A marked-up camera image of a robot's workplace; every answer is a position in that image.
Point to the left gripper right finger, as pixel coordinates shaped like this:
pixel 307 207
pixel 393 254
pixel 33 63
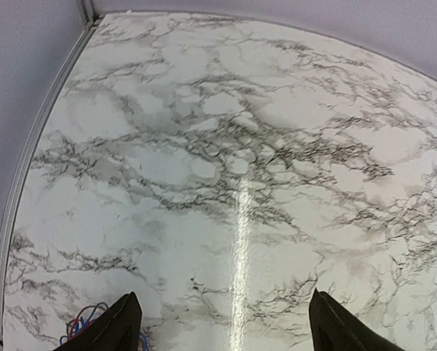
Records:
pixel 334 328

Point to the left aluminium corner post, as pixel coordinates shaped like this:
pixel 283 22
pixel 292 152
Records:
pixel 40 42

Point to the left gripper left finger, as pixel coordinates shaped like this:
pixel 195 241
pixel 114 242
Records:
pixel 103 327

